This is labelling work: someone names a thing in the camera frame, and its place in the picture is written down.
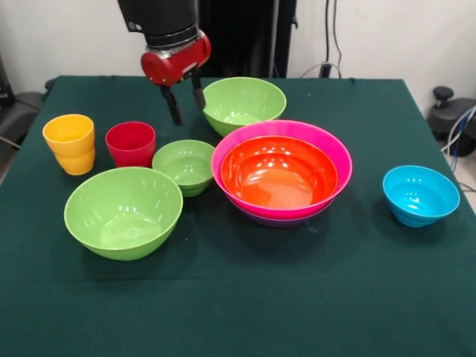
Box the purple bowl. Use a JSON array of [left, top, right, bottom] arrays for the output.
[[237, 206, 332, 229]]

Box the dark green tablecloth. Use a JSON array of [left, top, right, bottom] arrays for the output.
[[0, 76, 476, 357]]

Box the pink bowl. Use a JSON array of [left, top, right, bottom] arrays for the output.
[[210, 119, 354, 220]]

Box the black chair with round knob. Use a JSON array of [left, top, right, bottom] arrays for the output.
[[427, 86, 476, 157]]

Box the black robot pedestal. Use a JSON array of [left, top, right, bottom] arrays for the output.
[[195, 0, 298, 79]]

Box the blue and white cable bundle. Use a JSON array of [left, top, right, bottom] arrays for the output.
[[440, 106, 476, 157]]

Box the black office chair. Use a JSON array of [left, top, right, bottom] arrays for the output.
[[0, 55, 55, 149]]

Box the small ribbed green bowl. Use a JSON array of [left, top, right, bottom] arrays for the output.
[[151, 139, 215, 198]]

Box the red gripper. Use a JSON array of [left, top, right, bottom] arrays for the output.
[[140, 31, 212, 127]]

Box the red cup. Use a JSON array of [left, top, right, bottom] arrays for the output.
[[105, 121, 156, 169]]

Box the small blue bowl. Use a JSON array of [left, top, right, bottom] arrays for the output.
[[382, 165, 461, 228]]

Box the orange bowl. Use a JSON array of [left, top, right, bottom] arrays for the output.
[[219, 135, 339, 210]]

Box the large green bowl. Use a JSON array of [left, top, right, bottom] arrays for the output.
[[63, 167, 184, 262]]

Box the yellow cup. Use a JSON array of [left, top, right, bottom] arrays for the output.
[[42, 114, 96, 176]]

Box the medium green bowl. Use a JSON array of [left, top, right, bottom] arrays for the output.
[[202, 76, 288, 137]]

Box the black wall cable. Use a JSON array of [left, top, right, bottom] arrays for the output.
[[325, 0, 343, 78]]

